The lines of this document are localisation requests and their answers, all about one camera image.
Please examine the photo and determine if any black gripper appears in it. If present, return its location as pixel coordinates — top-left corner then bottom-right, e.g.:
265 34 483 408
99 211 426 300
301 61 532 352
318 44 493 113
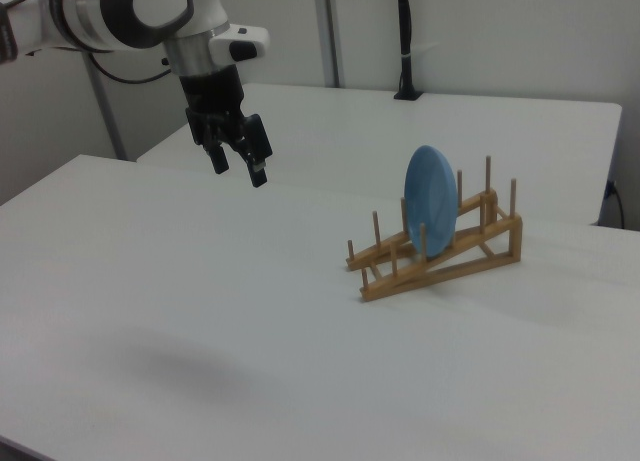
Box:
178 64 274 189

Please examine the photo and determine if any blue round plate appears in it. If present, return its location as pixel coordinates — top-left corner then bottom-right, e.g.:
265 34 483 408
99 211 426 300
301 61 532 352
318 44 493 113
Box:
403 144 459 260

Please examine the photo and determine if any wooden plate rack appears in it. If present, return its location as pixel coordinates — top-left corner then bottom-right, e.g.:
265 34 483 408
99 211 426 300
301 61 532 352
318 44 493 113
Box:
345 155 524 305

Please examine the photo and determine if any white rectangular table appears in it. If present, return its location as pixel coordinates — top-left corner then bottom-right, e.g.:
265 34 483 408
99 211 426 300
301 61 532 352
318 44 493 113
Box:
136 82 624 228

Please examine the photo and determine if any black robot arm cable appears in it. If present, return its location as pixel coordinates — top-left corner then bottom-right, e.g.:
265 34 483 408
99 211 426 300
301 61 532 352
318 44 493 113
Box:
88 52 174 86

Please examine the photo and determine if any grey wall partition post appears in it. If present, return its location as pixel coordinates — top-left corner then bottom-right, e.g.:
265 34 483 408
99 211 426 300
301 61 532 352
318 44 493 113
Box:
82 50 127 161
313 0 347 88

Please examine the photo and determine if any black camera stand pole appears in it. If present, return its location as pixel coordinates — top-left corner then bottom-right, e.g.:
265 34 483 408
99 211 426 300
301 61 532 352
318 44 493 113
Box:
393 0 424 102

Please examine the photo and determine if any black cable with blue plug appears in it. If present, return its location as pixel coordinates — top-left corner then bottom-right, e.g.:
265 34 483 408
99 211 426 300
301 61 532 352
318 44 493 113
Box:
604 179 627 230

